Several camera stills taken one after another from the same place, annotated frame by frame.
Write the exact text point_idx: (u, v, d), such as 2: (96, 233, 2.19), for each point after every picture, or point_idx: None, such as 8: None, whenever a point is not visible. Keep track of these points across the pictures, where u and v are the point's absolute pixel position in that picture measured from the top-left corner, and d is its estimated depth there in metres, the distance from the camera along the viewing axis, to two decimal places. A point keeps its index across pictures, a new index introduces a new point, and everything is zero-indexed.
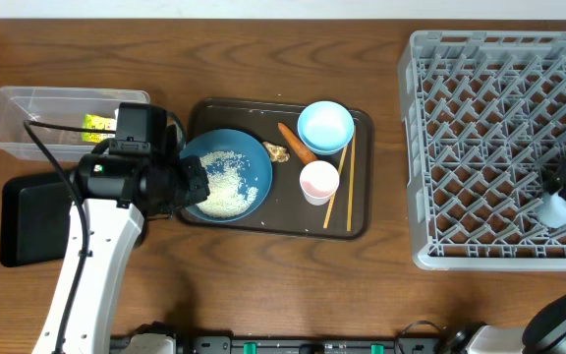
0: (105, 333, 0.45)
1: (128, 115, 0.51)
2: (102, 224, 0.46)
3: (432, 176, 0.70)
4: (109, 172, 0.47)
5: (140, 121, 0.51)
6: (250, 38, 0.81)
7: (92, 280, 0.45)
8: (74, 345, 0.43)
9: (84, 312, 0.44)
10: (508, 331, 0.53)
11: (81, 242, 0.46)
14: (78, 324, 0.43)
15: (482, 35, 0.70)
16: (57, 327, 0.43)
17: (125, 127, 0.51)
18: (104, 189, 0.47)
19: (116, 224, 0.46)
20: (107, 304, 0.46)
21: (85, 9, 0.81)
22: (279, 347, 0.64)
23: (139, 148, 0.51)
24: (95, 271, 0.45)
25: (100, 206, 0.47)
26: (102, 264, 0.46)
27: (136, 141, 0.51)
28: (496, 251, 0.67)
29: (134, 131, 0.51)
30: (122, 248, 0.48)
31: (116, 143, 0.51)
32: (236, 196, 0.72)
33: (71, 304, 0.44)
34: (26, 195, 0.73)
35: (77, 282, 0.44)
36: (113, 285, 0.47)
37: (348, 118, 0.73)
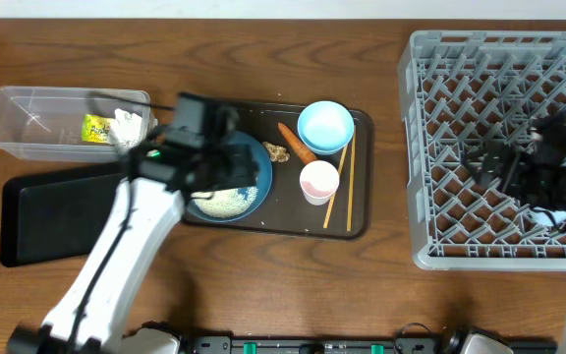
0: (125, 307, 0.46)
1: (186, 105, 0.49)
2: (147, 203, 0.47)
3: (432, 176, 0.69)
4: (163, 161, 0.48)
5: (196, 113, 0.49)
6: (251, 38, 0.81)
7: (127, 253, 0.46)
8: (98, 308, 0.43)
9: (115, 279, 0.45)
10: (493, 346, 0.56)
11: (124, 214, 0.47)
14: (106, 290, 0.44)
15: (481, 35, 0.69)
16: (84, 288, 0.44)
17: (181, 116, 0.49)
18: (155, 175, 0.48)
19: (159, 206, 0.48)
20: (133, 280, 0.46)
21: (85, 9, 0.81)
22: (279, 347, 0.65)
23: (191, 140, 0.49)
24: (132, 246, 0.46)
25: (148, 187, 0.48)
26: (141, 239, 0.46)
27: (190, 132, 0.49)
28: (496, 251, 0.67)
29: (190, 122, 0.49)
30: (159, 229, 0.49)
31: (170, 129, 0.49)
32: (236, 197, 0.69)
33: (101, 271, 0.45)
34: (26, 194, 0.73)
35: (112, 252, 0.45)
36: (143, 263, 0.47)
37: (348, 117, 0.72)
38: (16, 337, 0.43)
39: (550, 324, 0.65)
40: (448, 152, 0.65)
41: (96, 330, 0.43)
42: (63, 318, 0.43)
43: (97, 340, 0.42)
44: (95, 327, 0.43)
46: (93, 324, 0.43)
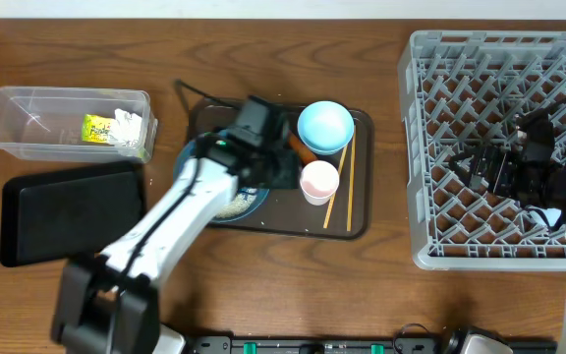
0: (170, 265, 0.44)
1: (254, 107, 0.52)
2: (210, 176, 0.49)
3: (432, 175, 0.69)
4: (225, 151, 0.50)
5: (260, 114, 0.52)
6: (251, 38, 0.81)
7: (186, 213, 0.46)
8: (152, 252, 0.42)
9: (172, 231, 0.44)
10: (492, 346, 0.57)
11: (189, 181, 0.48)
14: (163, 238, 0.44)
15: (482, 35, 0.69)
16: (142, 234, 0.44)
17: (247, 115, 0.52)
18: (215, 163, 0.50)
19: (220, 181, 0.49)
20: (183, 244, 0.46)
21: (85, 9, 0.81)
22: (279, 347, 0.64)
23: (252, 139, 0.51)
24: (191, 209, 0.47)
25: (213, 166, 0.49)
26: (199, 206, 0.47)
27: (253, 131, 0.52)
28: (496, 251, 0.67)
29: (253, 122, 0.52)
30: (213, 206, 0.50)
31: (235, 127, 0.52)
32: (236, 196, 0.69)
33: (161, 223, 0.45)
34: (25, 194, 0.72)
35: (173, 209, 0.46)
36: (193, 231, 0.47)
37: (348, 117, 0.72)
38: (71, 262, 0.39)
39: (550, 324, 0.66)
40: (448, 152, 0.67)
41: (148, 272, 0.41)
42: (120, 253, 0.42)
43: (147, 279, 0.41)
44: (148, 268, 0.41)
46: (147, 265, 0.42)
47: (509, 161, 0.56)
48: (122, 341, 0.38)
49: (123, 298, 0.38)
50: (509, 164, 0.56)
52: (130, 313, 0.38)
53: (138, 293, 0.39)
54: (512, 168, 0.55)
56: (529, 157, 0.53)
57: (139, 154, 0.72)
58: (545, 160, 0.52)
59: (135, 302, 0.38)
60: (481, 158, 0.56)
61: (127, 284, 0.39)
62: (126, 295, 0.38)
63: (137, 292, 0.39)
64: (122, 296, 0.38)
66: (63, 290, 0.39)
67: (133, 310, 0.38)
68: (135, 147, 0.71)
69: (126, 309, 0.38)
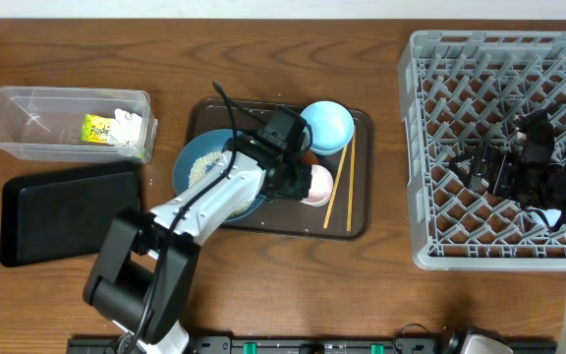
0: (204, 234, 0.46)
1: (282, 116, 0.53)
2: (248, 162, 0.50)
3: (432, 176, 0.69)
4: (255, 152, 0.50)
5: (288, 123, 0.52)
6: (251, 38, 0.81)
7: (224, 190, 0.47)
8: (195, 216, 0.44)
9: (211, 204, 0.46)
10: (492, 347, 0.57)
11: (227, 164, 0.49)
14: (204, 206, 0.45)
15: (482, 35, 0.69)
16: (186, 200, 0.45)
17: (276, 123, 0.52)
18: (244, 161, 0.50)
19: (255, 167, 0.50)
20: (216, 218, 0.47)
21: (85, 9, 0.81)
22: (279, 347, 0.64)
23: (278, 146, 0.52)
24: (230, 190, 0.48)
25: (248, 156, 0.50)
26: (237, 189, 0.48)
27: (279, 138, 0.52)
28: (496, 252, 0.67)
29: (280, 130, 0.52)
30: (247, 190, 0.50)
31: (263, 132, 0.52)
32: None
33: (201, 194, 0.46)
34: (25, 194, 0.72)
35: (213, 185, 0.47)
36: (226, 209, 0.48)
37: (349, 118, 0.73)
38: (118, 215, 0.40)
39: (549, 324, 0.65)
40: (448, 152, 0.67)
41: (191, 233, 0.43)
42: (165, 212, 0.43)
43: (190, 239, 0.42)
44: (191, 229, 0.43)
46: (191, 226, 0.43)
47: (509, 162, 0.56)
48: (162, 296, 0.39)
49: (167, 254, 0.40)
50: (509, 165, 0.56)
52: (173, 267, 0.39)
53: (181, 251, 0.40)
54: (512, 170, 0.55)
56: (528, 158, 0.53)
57: (139, 154, 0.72)
58: (544, 161, 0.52)
59: (180, 257, 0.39)
60: (481, 158, 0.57)
61: (171, 241, 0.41)
62: (171, 251, 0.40)
63: (182, 248, 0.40)
64: (167, 252, 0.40)
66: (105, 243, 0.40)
67: (176, 265, 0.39)
68: (135, 147, 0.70)
69: (171, 263, 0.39)
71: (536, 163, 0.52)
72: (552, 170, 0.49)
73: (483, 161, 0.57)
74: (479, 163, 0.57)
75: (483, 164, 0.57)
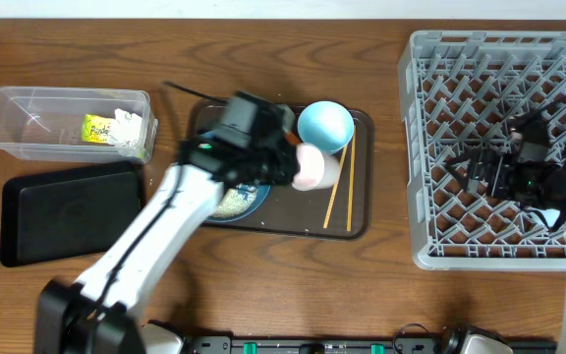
0: (152, 283, 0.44)
1: (240, 103, 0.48)
2: (193, 187, 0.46)
3: (432, 176, 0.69)
4: (211, 154, 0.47)
5: (247, 112, 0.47)
6: (251, 38, 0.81)
7: (165, 228, 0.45)
8: (129, 274, 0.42)
9: (150, 250, 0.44)
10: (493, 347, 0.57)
11: (168, 195, 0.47)
14: (140, 259, 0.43)
15: (482, 35, 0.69)
16: (119, 255, 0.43)
17: (231, 114, 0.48)
18: (201, 167, 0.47)
19: (201, 192, 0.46)
20: (161, 262, 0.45)
21: (85, 8, 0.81)
22: (279, 347, 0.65)
23: (238, 140, 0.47)
24: (171, 225, 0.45)
25: (196, 175, 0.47)
26: (180, 220, 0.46)
27: (239, 130, 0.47)
28: (496, 252, 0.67)
29: (240, 120, 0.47)
30: (196, 216, 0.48)
31: (220, 127, 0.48)
32: (235, 196, 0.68)
33: (140, 240, 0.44)
34: (25, 194, 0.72)
35: (151, 226, 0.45)
36: (174, 247, 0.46)
37: (345, 114, 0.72)
38: (47, 290, 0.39)
39: (549, 324, 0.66)
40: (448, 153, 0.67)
41: (124, 301, 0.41)
42: (94, 277, 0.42)
43: (123, 304, 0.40)
44: (124, 291, 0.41)
46: (123, 287, 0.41)
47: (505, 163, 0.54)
48: None
49: (98, 328, 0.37)
50: (505, 166, 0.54)
52: (104, 343, 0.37)
53: (113, 323, 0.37)
54: (508, 171, 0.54)
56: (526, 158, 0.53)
57: (139, 154, 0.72)
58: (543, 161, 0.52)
59: (110, 331, 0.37)
60: (478, 160, 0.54)
61: (103, 314, 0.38)
62: (102, 325, 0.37)
63: (112, 323, 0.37)
64: (97, 326, 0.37)
66: (40, 323, 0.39)
67: (107, 340, 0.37)
68: (135, 147, 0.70)
69: (102, 338, 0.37)
71: (533, 164, 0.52)
72: (551, 169, 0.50)
73: (480, 163, 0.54)
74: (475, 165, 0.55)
75: (481, 166, 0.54)
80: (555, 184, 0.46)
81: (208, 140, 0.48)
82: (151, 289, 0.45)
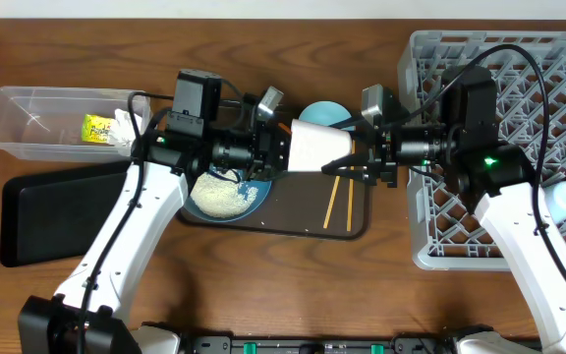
0: (134, 279, 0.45)
1: (185, 88, 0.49)
2: (157, 182, 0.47)
3: (435, 199, 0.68)
4: (171, 145, 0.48)
5: (196, 95, 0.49)
6: (250, 38, 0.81)
7: (135, 227, 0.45)
8: (107, 278, 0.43)
9: (127, 250, 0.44)
10: (486, 339, 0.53)
11: (133, 194, 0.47)
14: (116, 261, 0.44)
15: (482, 35, 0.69)
16: (94, 261, 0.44)
17: (183, 99, 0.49)
18: (163, 158, 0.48)
19: (168, 186, 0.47)
20: (140, 259, 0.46)
21: (85, 8, 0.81)
22: (279, 347, 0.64)
23: (193, 125, 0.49)
24: (139, 223, 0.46)
25: (159, 170, 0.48)
26: (149, 217, 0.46)
27: (191, 114, 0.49)
28: (496, 251, 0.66)
29: (191, 105, 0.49)
30: (166, 208, 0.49)
31: (172, 113, 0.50)
32: (236, 196, 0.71)
33: (113, 241, 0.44)
34: (25, 194, 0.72)
35: (122, 225, 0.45)
36: (148, 244, 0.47)
37: (319, 106, 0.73)
38: (27, 308, 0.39)
39: None
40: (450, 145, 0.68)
41: (106, 304, 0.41)
42: (73, 289, 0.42)
43: (105, 310, 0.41)
44: (105, 299, 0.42)
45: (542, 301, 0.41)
46: (104, 294, 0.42)
47: (383, 145, 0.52)
48: None
49: (88, 334, 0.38)
50: (388, 161, 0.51)
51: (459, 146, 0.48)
52: (97, 348, 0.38)
53: (99, 328, 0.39)
54: (392, 167, 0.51)
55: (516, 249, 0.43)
56: (400, 137, 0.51)
57: None
58: (411, 129, 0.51)
59: (100, 337, 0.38)
60: (374, 159, 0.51)
61: (88, 320, 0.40)
62: (91, 331, 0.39)
63: (99, 327, 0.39)
64: (87, 333, 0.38)
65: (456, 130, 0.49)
66: (25, 339, 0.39)
67: (98, 344, 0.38)
68: None
69: (92, 342, 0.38)
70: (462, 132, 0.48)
71: (414, 141, 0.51)
72: (430, 144, 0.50)
73: (379, 162, 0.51)
74: (373, 165, 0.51)
75: (378, 166, 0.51)
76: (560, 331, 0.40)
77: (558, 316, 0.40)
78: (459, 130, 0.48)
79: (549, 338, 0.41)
80: (452, 173, 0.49)
81: (166, 131, 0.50)
82: (134, 289, 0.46)
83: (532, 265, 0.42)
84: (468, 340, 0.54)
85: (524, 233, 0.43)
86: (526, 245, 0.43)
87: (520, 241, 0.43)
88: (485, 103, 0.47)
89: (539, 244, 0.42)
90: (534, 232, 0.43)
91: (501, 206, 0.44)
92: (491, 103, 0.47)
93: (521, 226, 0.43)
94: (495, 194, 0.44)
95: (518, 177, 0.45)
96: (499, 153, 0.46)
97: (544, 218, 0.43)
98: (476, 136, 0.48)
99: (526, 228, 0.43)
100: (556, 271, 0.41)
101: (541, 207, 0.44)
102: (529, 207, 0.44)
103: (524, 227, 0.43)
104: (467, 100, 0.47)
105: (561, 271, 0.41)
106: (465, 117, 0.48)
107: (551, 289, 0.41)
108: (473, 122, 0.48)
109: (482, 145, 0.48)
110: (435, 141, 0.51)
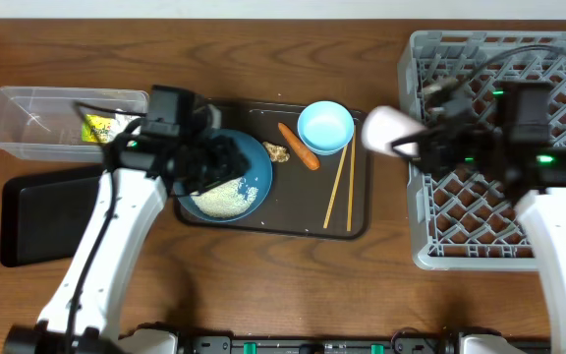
0: (120, 293, 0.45)
1: (162, 96, 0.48)
2: (131, 190, 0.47)
3: (435, 199, 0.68)
4: (142, 149, 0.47)
5: (170, 103, 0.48)
6: (251, 38, 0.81)
7: (113, 242, 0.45)
8: (90, 298, 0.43)
9: (107, 265, 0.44)
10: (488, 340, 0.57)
11: (108, 205, 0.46)
14: (97, 278, 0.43)
15: (482, 35, 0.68)
16: (76, 281, 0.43)
17: (158, 106, 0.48)
18: (137, 164, 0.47)
19: (142, 192, 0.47)
20: (123, 269, 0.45)
21: (86, 9, 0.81)
22: (279, 347, 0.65)
23: (168, 131, 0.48)
24: (118, 235, 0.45)
25: (131, 176, 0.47)
26: (127, 228, 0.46)
27: (167, 122, 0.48)
28: (496, 252, 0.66)
29: (166, 112, 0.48)
30: (145, 215, 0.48)
31: (147, 121, 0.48)
32: (236, 196, 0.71)
33: (92, 258, 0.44)
34: (25, 194, 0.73)
35: (100, 241, 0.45)
36: (131, 254, 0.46)
37: (311, 110, 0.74)
38: (9, 338, 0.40)
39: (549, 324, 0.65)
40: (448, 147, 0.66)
41: (91, 324, 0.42)
42: (57, 315, 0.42)
43: (91, 331, 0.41)
44: (89, 320, 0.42)
45: (564, 305, 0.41)
46: (88, 315, 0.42)
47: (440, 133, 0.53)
48: None
49: None
50: (437, 147, 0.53)
51: (509, 142, 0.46)
52: None
53: (85, 349, 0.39)
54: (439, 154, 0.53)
55: (549, 251, 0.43)
56: (460, 130, 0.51)
57: None
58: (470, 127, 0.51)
59: None
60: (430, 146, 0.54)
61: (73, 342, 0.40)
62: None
63: (84, 348, 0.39)
64: None
65: (508, 127, 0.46)
66: None
67: None
68: None
69: None
70: (513, 128, 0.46)
71: (469, 135, 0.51)
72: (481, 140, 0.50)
73: (434, 147, 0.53)
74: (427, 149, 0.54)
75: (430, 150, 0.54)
76: None
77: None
78: (511, 126, 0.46)
79: (561, 345, 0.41)
80: (500, 166, 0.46)
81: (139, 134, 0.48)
82: (122, 300, 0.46)
83: (564, 269, 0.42)
84: (472, 338, 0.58)
85: (564, 238, 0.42)
86: (562, 250, 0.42)
87: (556, 243, 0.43)
88: (537, 103, 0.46)
89: None
90: None
91: (548, 206, 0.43)
92: (545, 102, 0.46)
93: (562, 229, 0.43)
94: (542, 193, 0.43)
95: None
96: (556, 153, 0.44)
97: None
98: (528, 134, 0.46)
99: None
100: None
101: None
102: None
103: (565, 232, 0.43)
104: (519, 97, 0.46)
105: None
106: (517, 113, 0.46)
107: None
108: (525, 120, 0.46)
109: (533, 142, 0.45)
110: (486, 138, 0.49)
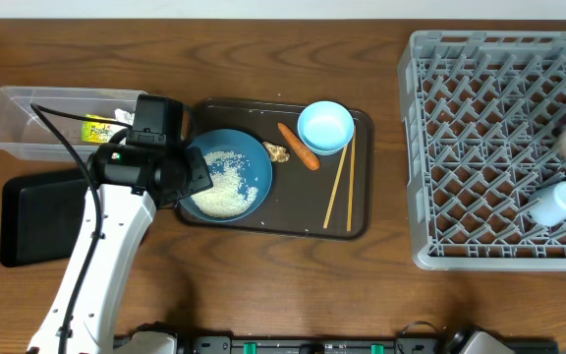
0: (110, 313, 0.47)
1: (147, 107, 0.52)
2: (117, 208, 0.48)
3: (435, 199, 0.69)
4: (127, 160, 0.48)
5: (156, 114, 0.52)
6: (250, 38, 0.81)
7: (102, 262, 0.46)
8: (82, 323, 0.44)
9: (96, 287, 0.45)
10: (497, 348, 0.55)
11: (94, 224, 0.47)
14: (87, 302, 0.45)
15: (482, 35, 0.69)
16: (64, 306, 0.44)
17: (144, 118, 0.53)
18: (120, 177, 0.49)
19: (131, 209, 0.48)
20: (113, 289, 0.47)
21: (86, 9, 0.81)
22: (279, 347, 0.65)
23: (155, 141, 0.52)
24: (106, 255, 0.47)
25: (116, 192, 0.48)
26: (114, 248, 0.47)
27: (153, 132, 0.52)
28: (496, 251, 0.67)
29: (152, 123, 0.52)
30: (134, 232, 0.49)
31: (134, 132, 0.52)
32: (236, 196, 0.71)
33: (82, 281, 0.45)
34: (25, 194, 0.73)
35: (88, 263, 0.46)
36: (120, 272, 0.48)
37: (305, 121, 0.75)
38: None
39: (550, 324, 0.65)
40: (448, 152, 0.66)
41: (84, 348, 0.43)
42: (47, 340, 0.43)
43: None
44: (82, 344, 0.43)
45: None
46: (80, 338, 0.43)
47: None
48: None
49: None
50: None
51: None
52: None
53: None
54: None
55: None
56: None
57: None
58: None
59: None
60: None
61: None
62: None
63: None
64: None
65: None
66: None
67: None
68: None
69: None
70: None
71: None
72: None
73: None
74: None
75: None
76: None
77: None
78: None
79: None
80: None
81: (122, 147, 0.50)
82: (113, 320, 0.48)
83: None
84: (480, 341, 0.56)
85: None
86: None
87: None
88: None
89: None
90: None
91: None
92: None
93: None
94: None
95: None
96: None
97: None
98: None
99: None
100: None
101: None
102: None
103: None
104: None
105: None
106: None
107: None
108: None
109: None
110: None
